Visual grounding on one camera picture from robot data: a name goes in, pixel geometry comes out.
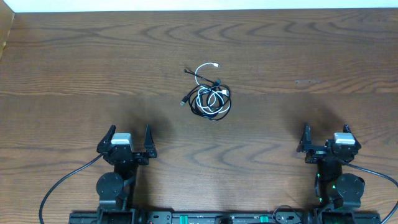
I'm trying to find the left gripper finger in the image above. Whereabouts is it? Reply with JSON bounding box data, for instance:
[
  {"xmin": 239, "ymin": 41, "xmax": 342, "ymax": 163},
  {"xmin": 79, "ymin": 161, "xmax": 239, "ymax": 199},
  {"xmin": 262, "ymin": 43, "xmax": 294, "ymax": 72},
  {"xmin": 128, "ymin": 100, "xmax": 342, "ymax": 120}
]
[
  {"xmin": 96, "ymin": 125, "xmax": 116, "ymax": 152},
  {"xmin": 144, "ymin": 124, "xmax": 157, "ymax": 157}
]

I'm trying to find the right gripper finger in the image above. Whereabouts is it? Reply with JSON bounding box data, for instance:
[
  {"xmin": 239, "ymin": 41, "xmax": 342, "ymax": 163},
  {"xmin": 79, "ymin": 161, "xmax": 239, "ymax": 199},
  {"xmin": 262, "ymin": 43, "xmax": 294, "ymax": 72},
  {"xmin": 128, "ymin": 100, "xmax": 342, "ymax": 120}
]
[
  {"xmin": 343, "ymin": 124, "xmax": 356, "ymax": 140},
  {"xmin": 296, "ymin": 123, "xmax": 312, "ymax": 152}
]

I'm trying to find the white usb cable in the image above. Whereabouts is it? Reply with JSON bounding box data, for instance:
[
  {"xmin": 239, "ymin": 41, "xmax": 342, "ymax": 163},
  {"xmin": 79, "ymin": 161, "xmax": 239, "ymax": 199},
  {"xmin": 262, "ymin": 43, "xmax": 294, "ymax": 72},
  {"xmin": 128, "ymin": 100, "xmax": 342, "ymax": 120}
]
[{"xmin": 194, "ymin": 62, "xmax": 231, "ymax": 116}]

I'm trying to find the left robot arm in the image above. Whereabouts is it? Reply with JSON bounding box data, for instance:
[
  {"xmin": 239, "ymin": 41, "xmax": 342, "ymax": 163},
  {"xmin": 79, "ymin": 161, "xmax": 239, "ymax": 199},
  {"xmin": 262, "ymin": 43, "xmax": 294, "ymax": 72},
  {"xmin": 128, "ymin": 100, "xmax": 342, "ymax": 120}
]
[{"xmin": 96, "ymin": 125, "xmax": 157, "ymax": 223}]

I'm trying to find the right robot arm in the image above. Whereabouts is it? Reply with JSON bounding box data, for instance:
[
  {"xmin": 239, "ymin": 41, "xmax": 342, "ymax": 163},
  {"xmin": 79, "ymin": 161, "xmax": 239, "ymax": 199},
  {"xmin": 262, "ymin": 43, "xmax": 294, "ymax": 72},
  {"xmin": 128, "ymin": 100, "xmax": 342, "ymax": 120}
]
[{"xmin": 297, "ymin": 124, "xmax": 365, "ymax": 223}]

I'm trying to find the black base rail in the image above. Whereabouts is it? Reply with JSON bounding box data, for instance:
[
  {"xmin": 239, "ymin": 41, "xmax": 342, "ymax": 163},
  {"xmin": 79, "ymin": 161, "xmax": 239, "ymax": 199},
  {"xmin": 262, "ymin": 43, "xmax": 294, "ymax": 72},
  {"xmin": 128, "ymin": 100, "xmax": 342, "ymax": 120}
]
[{"xmin": 68, "ymin": 209, "xmax": 381, "ymax": 224}]

